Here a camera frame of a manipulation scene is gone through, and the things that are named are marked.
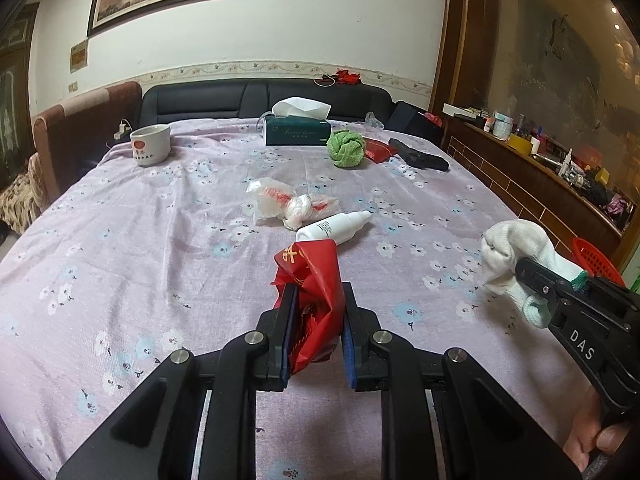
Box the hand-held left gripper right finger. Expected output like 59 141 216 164
340 282 583 480

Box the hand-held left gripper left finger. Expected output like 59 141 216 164
56 282 301 480

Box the white sock with green trim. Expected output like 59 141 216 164
480 219 588 330

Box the red plastic bag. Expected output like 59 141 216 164
270 239 347 376

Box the person's right hand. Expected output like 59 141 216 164
562 390 638 473

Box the red plastic basket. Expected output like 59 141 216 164
571 237 627 289

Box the wooden shelf with clutter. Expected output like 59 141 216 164
442 102 640 271

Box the white plastic bottle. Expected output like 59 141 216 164
296 211 374 247

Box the white crumpled plastic bag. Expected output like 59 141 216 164
282 193 344 231

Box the clear red-printed plastic bag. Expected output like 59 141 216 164
244 177 297 226

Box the white jar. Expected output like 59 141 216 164
492 111 515 141

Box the black cloth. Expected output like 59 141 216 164
388 137 450 173

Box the purple floral bedsheet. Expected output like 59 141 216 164
0 119 601 480

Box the black box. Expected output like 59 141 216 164
386 101 445 146

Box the green cloth ball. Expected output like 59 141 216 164
326 130 367 168

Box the red packet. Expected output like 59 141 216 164
363 136 396 163

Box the green tissue box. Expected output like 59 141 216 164
264 97 333 147

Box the white ceramic cup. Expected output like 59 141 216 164
130 124 172 167

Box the black leather headboard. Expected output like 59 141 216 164
137 79 393 131

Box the brown armchair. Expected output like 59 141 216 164
0 81 143 233

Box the dark wooden door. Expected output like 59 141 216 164
0 2 40 201

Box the white charger with cable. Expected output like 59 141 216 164
107 119 132 148

